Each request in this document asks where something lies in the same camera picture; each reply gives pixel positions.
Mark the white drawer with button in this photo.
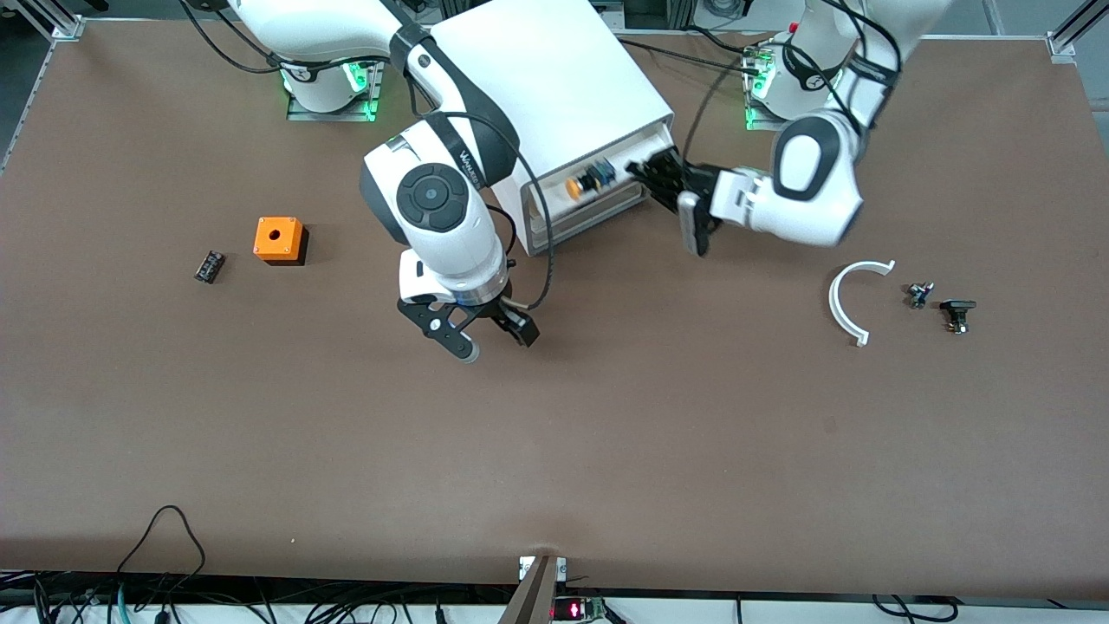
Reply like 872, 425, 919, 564
530, 120, 676, 223

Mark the white drawer with red part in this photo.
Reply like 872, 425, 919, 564
542, 184, 651, 231

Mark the white drawer with black part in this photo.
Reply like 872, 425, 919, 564
544, 198, 649, 244

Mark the white empty-looking drawer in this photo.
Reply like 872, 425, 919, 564
530, 208, 646, 256

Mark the white drawer cabinet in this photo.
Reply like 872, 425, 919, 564
405, 0, 676, 257

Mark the white curved plastic arc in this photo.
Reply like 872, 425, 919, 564
828, 259, 897, 348

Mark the orange box with hole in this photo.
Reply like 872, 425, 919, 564
253, 216, 309, 267

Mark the board with red LED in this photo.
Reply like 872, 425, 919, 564
550, 595, 609, 624

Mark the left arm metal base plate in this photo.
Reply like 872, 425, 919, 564
742, 43, 785, 133

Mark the black cable behind cabinet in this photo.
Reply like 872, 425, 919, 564
611, 24, 774, 77

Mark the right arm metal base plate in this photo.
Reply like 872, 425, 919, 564
286, 59, 385, 123

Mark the small black switch part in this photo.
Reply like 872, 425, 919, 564
940, 298, 978, 335

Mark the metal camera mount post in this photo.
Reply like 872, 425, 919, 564
497, 555, 569, 624

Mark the black looped table-edge cable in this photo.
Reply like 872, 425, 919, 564
115, 504, 208, 601

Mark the aluminium frame corner profile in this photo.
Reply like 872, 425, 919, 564
0, 0, 86, 42
1046, 0, 1109, 58

